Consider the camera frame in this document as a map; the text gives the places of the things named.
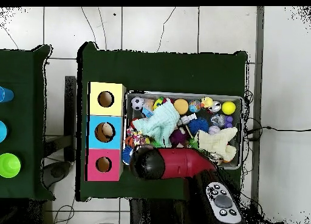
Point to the large multicoloured patterned cloth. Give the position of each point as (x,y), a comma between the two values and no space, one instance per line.
(137,136)

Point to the orange striped tiger plush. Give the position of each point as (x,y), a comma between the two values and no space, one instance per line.
(130,141)

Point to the blue spiky toy with eyes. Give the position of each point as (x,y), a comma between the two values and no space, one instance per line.
(126,154)

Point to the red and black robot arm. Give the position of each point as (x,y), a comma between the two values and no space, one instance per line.
(179,163)

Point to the wooden box with three holes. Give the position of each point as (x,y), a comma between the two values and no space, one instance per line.
(116,107)

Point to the mint green waffle cloth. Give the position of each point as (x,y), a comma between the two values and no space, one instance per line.
(160,122)

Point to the black and white soccer ball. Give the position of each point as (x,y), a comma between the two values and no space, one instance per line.
(137,103)

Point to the orange foam ball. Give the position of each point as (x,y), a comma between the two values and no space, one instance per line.
(180,106)

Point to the blue spiky ball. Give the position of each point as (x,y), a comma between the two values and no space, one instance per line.
(198,125)

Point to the dark green table cloth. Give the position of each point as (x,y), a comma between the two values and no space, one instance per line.
(170,71)

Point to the yellow plush toy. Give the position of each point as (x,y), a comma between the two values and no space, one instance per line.
(206,102)

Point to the cream waffle cloth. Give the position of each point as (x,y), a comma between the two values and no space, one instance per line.
(216,142)

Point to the yellow tennis ball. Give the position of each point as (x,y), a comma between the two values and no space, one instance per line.
(228,108)

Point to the green cloth covered side table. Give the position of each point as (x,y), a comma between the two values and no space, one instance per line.
(21,112)

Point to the blue cup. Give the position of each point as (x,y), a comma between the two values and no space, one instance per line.
(3,131)
(6,94)

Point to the green cup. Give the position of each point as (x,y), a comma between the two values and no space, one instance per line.
(9,165)

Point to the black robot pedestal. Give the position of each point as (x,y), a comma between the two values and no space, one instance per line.
(150,211)

